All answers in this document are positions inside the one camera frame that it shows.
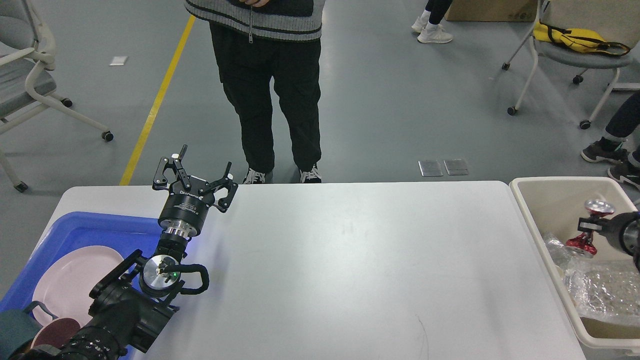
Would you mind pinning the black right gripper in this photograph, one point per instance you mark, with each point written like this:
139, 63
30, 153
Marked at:
623, 230

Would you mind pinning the yellow backpack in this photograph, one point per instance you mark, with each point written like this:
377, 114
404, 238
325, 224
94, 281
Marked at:
580, 40

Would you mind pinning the blue plastic tray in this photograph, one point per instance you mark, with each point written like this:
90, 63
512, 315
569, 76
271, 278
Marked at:
77, 230

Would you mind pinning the grey chair right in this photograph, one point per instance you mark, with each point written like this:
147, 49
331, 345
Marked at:
614, 20

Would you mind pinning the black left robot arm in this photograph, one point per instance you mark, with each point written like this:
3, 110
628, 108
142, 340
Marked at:
132, 304

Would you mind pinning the cardboard box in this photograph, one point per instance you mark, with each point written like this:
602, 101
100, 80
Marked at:
492, 11

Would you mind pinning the right metal floor plate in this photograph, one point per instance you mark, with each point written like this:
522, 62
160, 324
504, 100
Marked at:
456, 167

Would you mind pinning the grey office chair left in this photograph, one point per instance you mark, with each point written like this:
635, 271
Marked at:
27, 88

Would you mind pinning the crushed red soda can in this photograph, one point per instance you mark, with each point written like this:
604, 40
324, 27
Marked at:
583, 244

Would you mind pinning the aluminium foil front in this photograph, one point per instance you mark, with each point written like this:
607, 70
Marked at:
603, 290

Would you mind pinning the pink mug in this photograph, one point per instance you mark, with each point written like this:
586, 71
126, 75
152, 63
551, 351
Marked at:
56, 333

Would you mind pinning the dark teal mug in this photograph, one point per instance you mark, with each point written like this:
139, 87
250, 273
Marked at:
18, 328

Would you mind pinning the person in black sneakers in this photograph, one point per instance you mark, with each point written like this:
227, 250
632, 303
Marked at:
626, 168

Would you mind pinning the person in black canvas shoes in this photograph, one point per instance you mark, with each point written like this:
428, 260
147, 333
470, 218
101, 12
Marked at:
265, 46

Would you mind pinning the pink plate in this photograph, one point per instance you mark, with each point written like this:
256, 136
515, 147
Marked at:
65, 286

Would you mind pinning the metal floor plate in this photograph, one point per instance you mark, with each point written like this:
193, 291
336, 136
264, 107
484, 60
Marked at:
456, 167
430, 168

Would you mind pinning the left metal floor plate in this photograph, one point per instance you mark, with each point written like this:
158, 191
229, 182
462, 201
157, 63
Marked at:
430, 168

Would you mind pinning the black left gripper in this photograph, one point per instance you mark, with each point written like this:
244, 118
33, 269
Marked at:
190, 200

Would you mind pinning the person in white sneakers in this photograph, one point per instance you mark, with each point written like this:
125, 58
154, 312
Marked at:
428, 24

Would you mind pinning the white plastic bin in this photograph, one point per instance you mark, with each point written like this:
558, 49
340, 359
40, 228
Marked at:
554, 205

